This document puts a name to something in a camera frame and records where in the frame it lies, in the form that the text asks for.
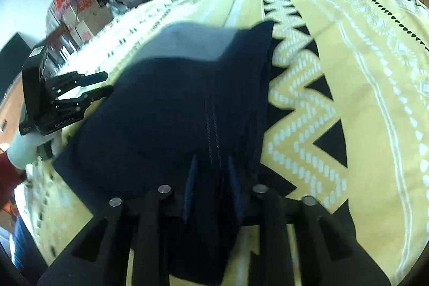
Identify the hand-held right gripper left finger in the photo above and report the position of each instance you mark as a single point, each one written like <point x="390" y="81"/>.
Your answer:
<point x="189" y="188"/>

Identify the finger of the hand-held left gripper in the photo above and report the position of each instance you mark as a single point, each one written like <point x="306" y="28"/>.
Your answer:
<point x="90" y="77"/>
<point x="100" y="92"/>

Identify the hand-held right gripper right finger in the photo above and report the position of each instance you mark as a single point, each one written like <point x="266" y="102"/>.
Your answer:
<point x="234" y="188"/>

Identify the navy blue garment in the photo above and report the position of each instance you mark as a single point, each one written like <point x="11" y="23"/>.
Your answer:
<point x="167" y="111"/>

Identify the wooden dresser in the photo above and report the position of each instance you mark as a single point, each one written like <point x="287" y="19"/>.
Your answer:
<point x="6" y="111"/>

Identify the black monitor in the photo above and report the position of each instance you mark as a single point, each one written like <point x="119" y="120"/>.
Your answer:
<point x="13" y="61"/>

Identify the cardboard box with red print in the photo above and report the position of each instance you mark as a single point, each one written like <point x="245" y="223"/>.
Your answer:
<point x="80" y="31"/>

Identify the plain cardboard box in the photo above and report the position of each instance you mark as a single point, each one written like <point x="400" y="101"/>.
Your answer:
<point x="95" y="13"/>

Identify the person's red top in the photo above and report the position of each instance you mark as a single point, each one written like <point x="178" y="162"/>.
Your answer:
<point x="10" y="182"/>

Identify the person's blue jeans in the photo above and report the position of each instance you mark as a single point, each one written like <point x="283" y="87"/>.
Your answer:
<point x="26" y="245"/>

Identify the yellow patterned blanket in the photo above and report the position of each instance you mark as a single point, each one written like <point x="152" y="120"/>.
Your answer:
<point x="352" y="71"/>

